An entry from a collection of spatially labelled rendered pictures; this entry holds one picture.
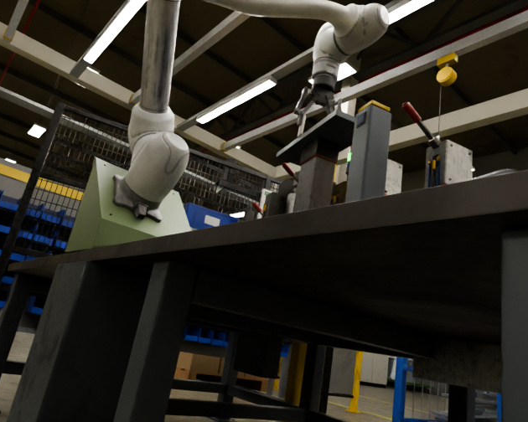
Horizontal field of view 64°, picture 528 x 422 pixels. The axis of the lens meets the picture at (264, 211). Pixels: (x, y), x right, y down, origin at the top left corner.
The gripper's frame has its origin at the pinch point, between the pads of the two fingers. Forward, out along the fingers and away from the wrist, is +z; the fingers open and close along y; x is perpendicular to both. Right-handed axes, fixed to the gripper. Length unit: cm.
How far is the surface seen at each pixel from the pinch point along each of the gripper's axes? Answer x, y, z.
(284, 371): 367, 146, 104
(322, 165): -5.3, 1.3, 12.3
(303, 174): 0.5, -2.0, 14.4
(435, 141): -35.8, 17.6, 11.6
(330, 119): -16.3, -2.7, 3.0
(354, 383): 349, 227, 103
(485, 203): -85, -15, 48
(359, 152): -27.5, 1.6, 16.3
